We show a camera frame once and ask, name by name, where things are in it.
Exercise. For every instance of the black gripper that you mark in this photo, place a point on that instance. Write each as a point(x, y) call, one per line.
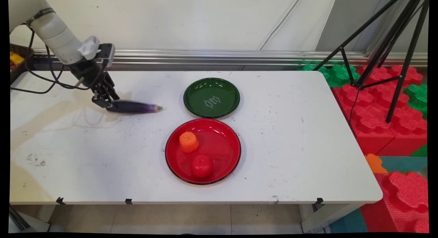
point(88, 73)

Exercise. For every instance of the purple toy eggplant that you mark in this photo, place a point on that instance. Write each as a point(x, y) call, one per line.
point(137, 107)

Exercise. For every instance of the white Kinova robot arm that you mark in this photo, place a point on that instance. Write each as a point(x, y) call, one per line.
point(51, 29)

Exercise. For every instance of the brown wicker basket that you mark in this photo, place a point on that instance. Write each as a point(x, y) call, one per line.
point(27, 53)

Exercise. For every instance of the orange toy carrot piece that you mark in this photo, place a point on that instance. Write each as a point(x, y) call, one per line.
point(188, 142)

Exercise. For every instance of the yellow toy in basket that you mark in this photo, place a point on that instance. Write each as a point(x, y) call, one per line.
point(17, 58)

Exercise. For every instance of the dark green plate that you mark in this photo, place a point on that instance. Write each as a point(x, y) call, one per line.
point(211, 101)

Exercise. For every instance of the black table edge clip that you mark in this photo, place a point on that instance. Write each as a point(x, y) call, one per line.
point(60, 200)
point(319, 201)
point(128, 201)

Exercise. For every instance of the red toy tomato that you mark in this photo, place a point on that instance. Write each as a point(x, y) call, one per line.
point(202, 166)

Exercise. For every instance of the red plate black rim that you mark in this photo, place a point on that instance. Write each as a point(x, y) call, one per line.
point(219, 145)

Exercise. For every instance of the green foam block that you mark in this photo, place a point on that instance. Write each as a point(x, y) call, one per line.
point(337, 75)
point(418, 97)

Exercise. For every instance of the white table leg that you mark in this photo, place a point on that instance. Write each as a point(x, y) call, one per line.
point(325, 217)

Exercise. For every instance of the large red foam block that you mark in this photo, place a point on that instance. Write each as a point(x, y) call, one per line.
point(366, 121)

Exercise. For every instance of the teal foam floor mat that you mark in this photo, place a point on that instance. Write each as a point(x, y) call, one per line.
point(349, 222)

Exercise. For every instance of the black tripod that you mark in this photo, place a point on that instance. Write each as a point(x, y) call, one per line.
point(400, 42)

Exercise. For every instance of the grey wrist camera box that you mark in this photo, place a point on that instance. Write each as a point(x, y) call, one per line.
point(107, 54)

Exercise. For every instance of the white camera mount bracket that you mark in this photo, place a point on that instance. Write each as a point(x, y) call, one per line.
point(89, 48)

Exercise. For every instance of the aluminium wall rail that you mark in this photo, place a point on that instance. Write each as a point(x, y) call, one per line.
point(239, 58)

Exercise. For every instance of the grey table leg frame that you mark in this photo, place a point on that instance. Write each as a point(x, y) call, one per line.
point(24, 222)

